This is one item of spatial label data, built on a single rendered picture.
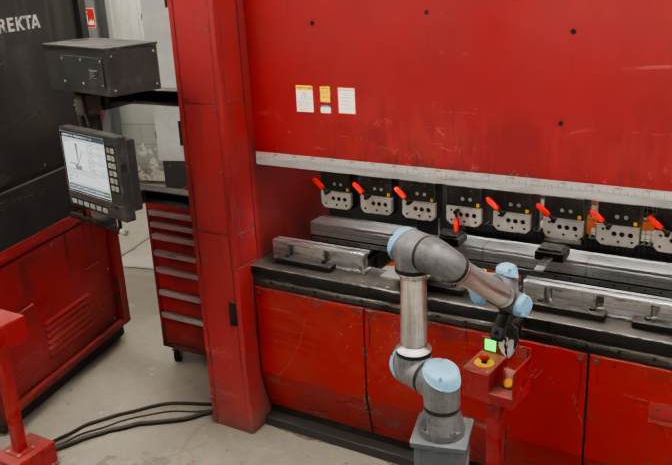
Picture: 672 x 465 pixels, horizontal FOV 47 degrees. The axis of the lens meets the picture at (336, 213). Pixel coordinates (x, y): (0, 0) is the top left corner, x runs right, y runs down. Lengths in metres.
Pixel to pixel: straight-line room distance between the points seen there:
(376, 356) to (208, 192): 1.06
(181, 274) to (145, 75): 1.45
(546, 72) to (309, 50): 1.01
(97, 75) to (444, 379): 1.80
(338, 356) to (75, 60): 1.72
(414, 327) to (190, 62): 1.62
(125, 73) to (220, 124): 0.48
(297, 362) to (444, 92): 1.49
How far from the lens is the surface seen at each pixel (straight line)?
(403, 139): 3.23
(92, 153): 3.41
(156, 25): 7.89
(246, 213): 3.64
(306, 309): 3.63
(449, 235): 3.52
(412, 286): 2.46
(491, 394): 2.97
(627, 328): 3.13
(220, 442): 4.04
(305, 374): 3.80
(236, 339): 3.82
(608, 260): 3.45
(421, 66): 3.14
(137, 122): 8.61
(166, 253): 4.42
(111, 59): 3.22
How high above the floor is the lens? 2.24
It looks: 18 degrees down
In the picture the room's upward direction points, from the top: 3 degrees counter-clockwise
